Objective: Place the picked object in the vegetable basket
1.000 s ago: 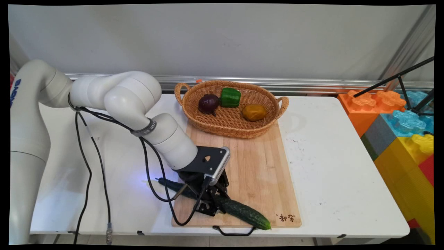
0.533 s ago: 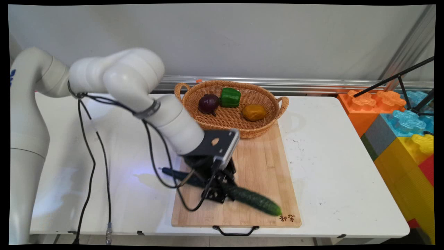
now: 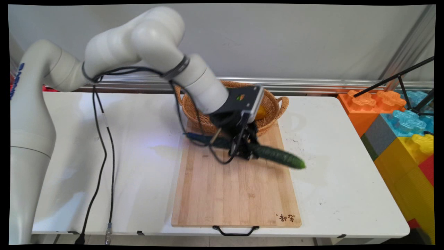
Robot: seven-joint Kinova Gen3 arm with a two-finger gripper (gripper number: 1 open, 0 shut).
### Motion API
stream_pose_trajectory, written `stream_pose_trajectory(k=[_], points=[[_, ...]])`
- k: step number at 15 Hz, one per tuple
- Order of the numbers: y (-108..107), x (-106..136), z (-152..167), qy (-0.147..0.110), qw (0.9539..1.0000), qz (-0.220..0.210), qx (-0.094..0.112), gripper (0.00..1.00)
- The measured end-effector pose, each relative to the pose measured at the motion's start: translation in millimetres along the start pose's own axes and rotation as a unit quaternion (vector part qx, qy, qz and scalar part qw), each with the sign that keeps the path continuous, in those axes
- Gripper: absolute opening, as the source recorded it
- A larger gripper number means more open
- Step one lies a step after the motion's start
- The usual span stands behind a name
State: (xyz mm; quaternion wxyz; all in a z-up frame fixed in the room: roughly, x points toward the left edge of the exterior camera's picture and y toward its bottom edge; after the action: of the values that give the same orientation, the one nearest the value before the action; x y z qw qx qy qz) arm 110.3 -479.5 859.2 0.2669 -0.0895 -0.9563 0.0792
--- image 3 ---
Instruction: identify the black cable with silver plug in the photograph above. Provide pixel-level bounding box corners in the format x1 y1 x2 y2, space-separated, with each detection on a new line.
94 89 116 245

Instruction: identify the yellow toy building block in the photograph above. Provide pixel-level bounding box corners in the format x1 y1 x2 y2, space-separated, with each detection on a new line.
374 133 435 244

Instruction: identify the bamboo cutting board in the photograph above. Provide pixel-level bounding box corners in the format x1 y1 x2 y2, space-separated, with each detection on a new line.
171 120 302 237

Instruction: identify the dark green cucumber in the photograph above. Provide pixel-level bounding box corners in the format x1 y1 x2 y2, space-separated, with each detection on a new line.
248 144 306 170

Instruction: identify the aluminium frame rail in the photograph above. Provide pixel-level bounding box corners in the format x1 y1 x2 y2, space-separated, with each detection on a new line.
75 76 434 95

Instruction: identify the silver black wrist camera box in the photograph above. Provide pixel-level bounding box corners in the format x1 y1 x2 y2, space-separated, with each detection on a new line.
227 85 265 120

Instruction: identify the grey toy building block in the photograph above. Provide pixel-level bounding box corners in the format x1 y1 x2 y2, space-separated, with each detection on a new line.
361 115 398 161

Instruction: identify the black tripod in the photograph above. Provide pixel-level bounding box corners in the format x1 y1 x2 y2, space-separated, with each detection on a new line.
353 56 435 117

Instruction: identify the light blue toy block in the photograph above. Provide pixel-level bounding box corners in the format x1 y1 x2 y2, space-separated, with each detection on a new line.
401 90 434 134
380 110 428 138

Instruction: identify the red toy building block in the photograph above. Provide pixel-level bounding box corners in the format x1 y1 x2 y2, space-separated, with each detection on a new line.
418 154 435 186

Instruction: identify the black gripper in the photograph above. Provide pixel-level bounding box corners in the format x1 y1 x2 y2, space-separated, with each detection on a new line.
210 113 261 161

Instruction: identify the orange toy building block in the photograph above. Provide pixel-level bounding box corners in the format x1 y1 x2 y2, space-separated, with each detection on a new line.
337 90 407 138

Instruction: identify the woven wicker basket with handles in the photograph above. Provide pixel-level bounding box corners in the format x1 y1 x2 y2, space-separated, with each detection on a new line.
174 81 289 136

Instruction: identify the black cable looped on arm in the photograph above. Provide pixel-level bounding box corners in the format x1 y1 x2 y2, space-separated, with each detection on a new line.
82 65 240 165

